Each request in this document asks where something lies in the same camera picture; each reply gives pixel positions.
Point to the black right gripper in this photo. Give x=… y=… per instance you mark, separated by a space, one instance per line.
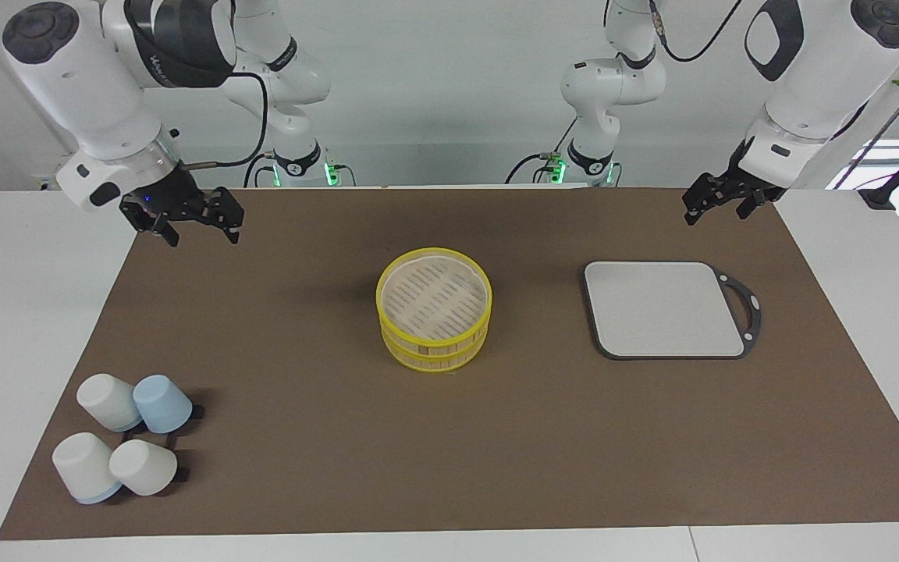
x=165 y=199

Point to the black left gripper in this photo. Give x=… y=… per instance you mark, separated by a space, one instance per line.
x=746 y=178

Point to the yellow bamboo steamer basket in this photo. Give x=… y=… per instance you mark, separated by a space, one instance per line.
x=434 y=355

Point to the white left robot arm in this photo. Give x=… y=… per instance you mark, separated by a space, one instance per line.
x=816 y=86

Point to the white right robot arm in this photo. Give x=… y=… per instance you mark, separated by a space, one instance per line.
x=90 y=86

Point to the white perforated steamer liner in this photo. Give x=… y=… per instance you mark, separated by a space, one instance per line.
x=434 y=297

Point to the grey cutting board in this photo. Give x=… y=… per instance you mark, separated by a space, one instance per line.
x=652 y=312

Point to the light blue plastic cup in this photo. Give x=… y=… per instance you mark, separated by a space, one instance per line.
x=162 y=404

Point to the white plastic cup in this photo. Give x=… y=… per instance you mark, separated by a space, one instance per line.
x=106 y=400
x=141 y=467
x=83 y=467

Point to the brown table mat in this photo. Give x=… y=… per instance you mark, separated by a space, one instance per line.
x=449 y=453

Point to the white wall box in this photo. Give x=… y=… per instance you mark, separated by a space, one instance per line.
x=47 y=181

